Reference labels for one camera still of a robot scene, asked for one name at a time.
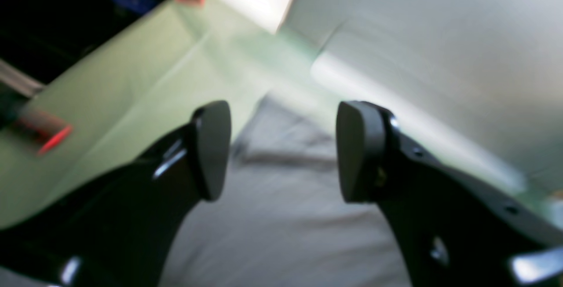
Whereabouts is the white bin corner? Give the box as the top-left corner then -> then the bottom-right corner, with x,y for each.
284,0 -> 562,193

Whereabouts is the light green table cloth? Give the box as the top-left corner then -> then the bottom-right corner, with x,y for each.
0,0 -> 563,230

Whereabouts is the grey t-shirt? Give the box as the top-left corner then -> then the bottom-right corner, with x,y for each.
159,98 -> 411,287

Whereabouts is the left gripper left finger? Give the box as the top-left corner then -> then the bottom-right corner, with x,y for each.
0,100 -> 231,287

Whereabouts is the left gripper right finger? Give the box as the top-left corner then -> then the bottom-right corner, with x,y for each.
336,101 -> 562,287

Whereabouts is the red black clamp left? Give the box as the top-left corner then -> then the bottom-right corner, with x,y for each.
10,108 -> 73,156

